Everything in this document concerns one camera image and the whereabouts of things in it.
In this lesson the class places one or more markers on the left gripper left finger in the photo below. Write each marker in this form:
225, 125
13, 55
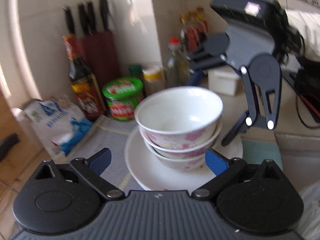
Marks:
90, 170

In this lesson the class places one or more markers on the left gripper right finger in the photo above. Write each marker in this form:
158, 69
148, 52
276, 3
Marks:
225, 171

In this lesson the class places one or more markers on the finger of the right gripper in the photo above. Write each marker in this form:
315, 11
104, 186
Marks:
210, 54
262, 80

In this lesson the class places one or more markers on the small white bowl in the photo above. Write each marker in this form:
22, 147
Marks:
180, 161

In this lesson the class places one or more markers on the white plate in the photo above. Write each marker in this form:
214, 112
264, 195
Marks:
152, 175

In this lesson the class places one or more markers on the white bowl pink flowers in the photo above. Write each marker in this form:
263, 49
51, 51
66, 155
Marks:
179, 118

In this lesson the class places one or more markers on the white plastic lidded box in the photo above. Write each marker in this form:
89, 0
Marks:
223, 80

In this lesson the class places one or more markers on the grey checked table cloth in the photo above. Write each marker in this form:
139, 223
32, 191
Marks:
108, 133

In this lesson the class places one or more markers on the oil bottle red cap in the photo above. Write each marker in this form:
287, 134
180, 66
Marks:
176, 68

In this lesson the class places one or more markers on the blue white salt bag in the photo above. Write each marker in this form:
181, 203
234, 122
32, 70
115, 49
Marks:
59, 126

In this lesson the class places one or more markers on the yellow lid jar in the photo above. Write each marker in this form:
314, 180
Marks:
153, 80

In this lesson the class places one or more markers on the green lid sauce jar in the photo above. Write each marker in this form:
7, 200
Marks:
123, 96

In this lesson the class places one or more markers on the dark soy sauce bottle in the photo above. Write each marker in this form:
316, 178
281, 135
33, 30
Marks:
83, 81

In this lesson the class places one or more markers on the red knife block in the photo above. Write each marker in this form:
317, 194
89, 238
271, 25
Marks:
97, 48

